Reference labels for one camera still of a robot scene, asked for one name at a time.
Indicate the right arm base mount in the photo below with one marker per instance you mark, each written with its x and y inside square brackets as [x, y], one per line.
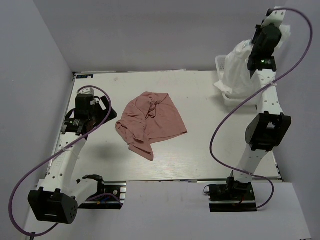
[231, 197]

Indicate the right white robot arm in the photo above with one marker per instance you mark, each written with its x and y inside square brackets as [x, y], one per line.
[268, 128]

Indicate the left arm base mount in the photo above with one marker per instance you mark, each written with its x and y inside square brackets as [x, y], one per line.
[112, 197]

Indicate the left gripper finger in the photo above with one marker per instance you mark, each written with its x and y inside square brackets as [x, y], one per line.
[103, 113]
[104, 103]

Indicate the blue label sticker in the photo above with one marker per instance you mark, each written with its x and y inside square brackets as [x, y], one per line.
[84, 76]

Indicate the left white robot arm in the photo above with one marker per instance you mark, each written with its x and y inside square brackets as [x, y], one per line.
[58, 198]

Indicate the pink t shirt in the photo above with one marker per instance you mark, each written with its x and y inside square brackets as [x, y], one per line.
[147, 119]

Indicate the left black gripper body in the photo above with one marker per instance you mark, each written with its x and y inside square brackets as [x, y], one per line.
[94, 115]

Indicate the white plastic basket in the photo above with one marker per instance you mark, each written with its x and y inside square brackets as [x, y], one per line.
[226, 82]

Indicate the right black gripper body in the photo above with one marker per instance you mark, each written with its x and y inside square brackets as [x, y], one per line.
[258, 29]

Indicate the white printed t shirt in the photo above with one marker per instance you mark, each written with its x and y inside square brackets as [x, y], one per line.
[237, 72]

